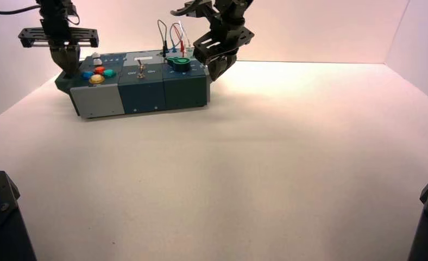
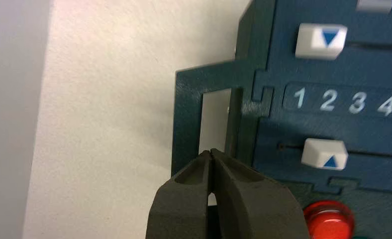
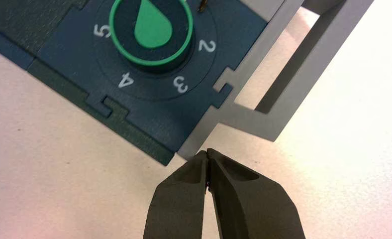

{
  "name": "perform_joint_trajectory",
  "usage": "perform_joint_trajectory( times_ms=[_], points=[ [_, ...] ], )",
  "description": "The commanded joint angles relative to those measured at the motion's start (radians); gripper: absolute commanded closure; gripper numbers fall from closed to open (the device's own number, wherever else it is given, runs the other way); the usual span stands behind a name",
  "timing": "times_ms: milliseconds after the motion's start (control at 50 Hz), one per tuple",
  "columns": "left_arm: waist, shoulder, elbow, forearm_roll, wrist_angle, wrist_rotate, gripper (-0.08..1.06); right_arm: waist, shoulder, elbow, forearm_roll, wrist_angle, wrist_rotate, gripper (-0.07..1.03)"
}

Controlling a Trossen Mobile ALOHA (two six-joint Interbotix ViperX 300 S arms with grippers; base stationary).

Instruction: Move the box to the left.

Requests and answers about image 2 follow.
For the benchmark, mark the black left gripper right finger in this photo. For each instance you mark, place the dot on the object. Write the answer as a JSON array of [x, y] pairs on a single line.
[[258, 211]]

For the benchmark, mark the white slider knob up arrow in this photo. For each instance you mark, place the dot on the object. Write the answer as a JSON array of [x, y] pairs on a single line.
[[318, 153]]

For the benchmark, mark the blue grey task board box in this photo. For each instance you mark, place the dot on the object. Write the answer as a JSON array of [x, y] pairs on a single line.
[[281, 109]]

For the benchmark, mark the white slider knob down arrow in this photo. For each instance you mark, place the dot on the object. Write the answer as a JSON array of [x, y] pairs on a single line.
[[309, 43]]

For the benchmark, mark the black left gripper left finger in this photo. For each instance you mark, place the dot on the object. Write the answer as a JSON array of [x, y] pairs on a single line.
[[182, 207]]

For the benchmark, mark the red round push button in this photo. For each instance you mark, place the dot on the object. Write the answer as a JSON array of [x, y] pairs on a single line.
[[329, 222]]

